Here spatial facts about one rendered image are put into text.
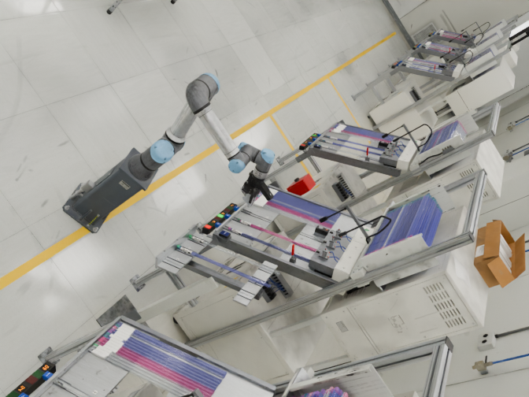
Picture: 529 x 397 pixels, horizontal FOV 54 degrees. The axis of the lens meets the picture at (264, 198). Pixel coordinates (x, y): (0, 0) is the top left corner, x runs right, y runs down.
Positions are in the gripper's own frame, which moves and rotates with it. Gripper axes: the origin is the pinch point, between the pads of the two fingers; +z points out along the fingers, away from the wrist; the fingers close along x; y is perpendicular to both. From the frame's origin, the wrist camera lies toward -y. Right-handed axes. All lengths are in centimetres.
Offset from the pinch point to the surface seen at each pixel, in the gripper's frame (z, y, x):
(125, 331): 12, 1, 101
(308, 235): 6.2, -34.5, -13.7
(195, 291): 26, -4, 49
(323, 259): -3, -49, 11
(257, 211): 13.9, -0.8, -18.3
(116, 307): 79, 37, 45
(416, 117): 67, -43, -450
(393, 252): -35, -75, 20
